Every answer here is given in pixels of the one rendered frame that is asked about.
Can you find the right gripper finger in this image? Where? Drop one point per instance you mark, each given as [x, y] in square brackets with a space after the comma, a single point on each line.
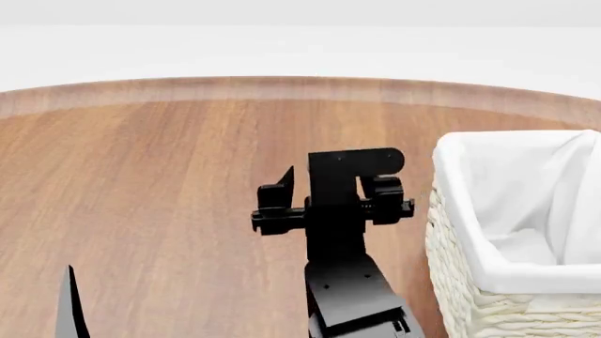
[277, 197]
[385, 188]

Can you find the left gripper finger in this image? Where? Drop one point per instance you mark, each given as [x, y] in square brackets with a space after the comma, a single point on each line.
[71, 310]

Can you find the cream woven wicker basket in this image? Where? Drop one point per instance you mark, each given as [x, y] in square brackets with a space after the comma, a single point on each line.
[457, 281]

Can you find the white cloth basket liner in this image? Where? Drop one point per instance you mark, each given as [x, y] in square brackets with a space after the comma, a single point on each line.
[516, 183]

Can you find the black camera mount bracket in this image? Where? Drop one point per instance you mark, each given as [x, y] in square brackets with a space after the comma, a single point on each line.
[335, 172]

